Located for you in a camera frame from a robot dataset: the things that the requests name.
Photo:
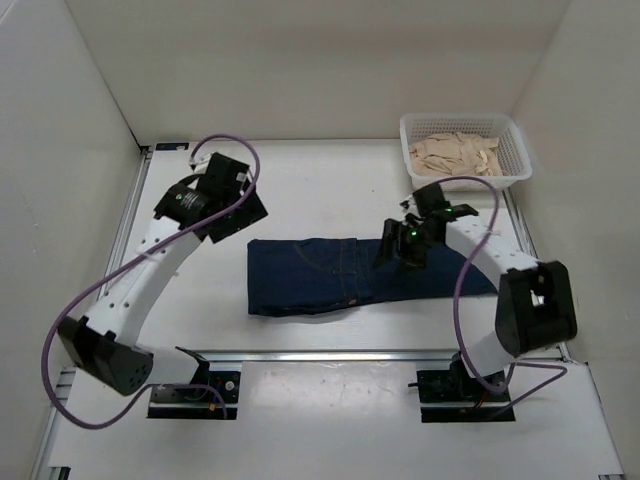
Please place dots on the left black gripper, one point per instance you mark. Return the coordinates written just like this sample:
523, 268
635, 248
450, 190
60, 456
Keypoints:
252, 209

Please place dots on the dark blue denim trousers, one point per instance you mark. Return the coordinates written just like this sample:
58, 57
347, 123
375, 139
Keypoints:
317, 276

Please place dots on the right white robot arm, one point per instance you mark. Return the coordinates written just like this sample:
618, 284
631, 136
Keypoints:
535, 307

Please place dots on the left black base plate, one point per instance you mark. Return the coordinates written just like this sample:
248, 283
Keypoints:
199, 404

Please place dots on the small dark corner label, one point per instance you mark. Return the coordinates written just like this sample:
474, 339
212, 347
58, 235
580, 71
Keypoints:
172, 146

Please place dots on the beige crumpled garment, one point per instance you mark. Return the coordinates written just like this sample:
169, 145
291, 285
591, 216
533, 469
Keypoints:
455, 154

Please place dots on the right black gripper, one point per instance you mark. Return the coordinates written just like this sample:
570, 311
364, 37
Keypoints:
395, 230

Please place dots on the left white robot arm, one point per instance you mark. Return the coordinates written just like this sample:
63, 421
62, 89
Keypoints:
211, 204

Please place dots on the white plastic basket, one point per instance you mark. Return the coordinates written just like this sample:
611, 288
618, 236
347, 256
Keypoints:
511, 154

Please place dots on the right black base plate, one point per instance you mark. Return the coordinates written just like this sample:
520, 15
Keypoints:
444, 400

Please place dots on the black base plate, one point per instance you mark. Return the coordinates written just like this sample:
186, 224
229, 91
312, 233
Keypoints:
199, 404
444, 400

